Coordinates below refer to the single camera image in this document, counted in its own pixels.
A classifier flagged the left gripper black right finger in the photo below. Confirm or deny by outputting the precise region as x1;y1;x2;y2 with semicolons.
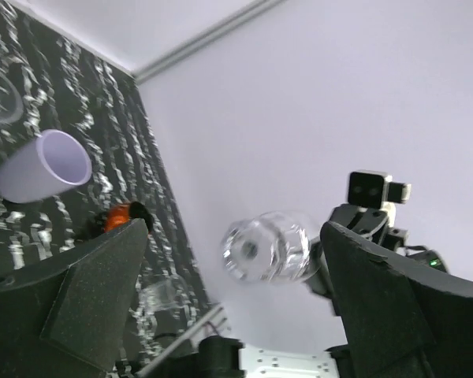
320;222;473;377

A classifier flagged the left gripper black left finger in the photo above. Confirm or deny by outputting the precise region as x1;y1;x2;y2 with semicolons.
0;219;148;377

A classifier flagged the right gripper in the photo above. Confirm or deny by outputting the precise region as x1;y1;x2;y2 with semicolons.
307;202;449;316

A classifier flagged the small clear glass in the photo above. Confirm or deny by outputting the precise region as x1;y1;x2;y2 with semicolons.
221;211;321;283
139;275;188;315

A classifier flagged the orange black mug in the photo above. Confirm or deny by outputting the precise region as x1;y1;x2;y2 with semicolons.
74;201;153;243

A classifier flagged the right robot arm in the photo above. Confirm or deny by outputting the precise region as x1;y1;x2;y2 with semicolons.
221;200;447;377

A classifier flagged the lilac plastic cup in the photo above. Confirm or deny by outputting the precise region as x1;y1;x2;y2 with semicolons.
0;129;92;204

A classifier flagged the tall clear glass tumbler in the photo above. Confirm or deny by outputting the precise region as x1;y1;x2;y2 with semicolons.
0;62;24;131

